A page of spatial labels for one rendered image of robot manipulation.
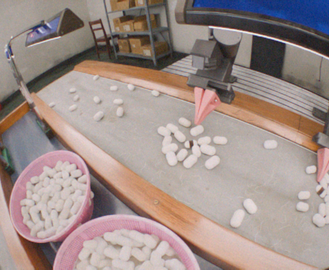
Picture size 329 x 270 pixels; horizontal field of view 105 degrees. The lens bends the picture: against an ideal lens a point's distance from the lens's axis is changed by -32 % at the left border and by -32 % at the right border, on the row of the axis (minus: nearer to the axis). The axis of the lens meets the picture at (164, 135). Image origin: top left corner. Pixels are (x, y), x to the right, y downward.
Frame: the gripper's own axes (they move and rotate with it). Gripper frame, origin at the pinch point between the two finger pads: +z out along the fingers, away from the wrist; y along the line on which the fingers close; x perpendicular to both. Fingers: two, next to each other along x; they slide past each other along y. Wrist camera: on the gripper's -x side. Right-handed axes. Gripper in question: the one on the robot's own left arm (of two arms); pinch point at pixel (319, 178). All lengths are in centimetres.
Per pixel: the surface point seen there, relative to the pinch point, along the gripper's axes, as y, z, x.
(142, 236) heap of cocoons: -28.0, 23.5, -18.2
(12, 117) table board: -132, 34, -22
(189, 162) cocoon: -30.1, 8.7, -7.8
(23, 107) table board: -131, 26, -16
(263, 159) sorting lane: -15.8, 1.5, 0.7
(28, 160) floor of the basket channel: -84, 37, -20
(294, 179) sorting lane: -6.5, 2.7, -0.3
